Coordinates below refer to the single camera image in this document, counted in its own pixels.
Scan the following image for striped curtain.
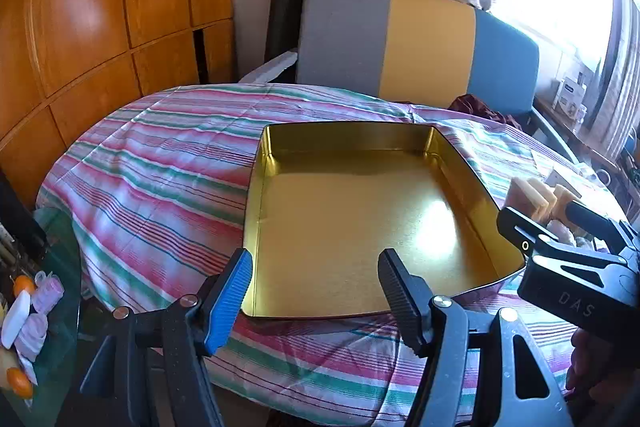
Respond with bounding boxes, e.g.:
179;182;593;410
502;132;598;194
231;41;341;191
585;0;640;158

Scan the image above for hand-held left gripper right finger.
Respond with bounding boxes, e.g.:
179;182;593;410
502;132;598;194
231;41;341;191
377;248;573;427

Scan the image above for white carton with blue print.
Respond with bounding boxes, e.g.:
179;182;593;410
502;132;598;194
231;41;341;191
552;74;590;122

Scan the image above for dark red cloth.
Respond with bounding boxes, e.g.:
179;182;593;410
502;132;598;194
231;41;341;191
447;93;523;128

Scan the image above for wooden side table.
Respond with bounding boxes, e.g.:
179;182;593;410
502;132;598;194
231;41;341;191
532;94;623;180

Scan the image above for black rolled mat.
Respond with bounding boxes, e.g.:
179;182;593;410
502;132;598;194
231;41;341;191
264;0;311;65

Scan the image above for grey yellow blue chair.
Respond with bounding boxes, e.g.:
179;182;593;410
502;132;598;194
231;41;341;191
295;0;578;162

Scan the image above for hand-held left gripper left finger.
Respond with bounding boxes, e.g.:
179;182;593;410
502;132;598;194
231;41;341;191
79;248;253;427

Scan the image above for large yellow sponge block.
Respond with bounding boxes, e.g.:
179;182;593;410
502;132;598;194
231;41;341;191
509;178;540;221

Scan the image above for glass table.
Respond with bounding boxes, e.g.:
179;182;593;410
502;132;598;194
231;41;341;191
0;207;88;427

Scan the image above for wooden wardrobe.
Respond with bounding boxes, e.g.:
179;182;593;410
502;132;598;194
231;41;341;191
0;0;236;208

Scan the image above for gold tin box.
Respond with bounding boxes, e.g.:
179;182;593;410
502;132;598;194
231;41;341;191
241;122;527;322

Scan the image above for white flat object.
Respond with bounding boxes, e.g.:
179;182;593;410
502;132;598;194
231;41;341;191
0;292;32;350

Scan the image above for pink wrapped roll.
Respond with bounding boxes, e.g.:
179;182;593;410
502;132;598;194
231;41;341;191
31;274;65;315
15;312;50;363

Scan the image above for orange fruit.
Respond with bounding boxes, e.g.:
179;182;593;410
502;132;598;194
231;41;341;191
12;274;37;298
6;367;35;399

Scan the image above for person's right hand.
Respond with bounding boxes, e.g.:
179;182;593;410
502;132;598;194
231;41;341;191
566;331;640;404

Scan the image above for striped tablecloth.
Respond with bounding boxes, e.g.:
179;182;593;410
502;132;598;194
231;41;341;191
35;82;631;418

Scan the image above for yellow sponge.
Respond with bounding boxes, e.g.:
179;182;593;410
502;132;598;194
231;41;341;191
530;179;558;221
552;184;582;212

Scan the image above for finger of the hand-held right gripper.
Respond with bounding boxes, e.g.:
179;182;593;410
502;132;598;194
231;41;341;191
566;201;640;266
496;206;627;271

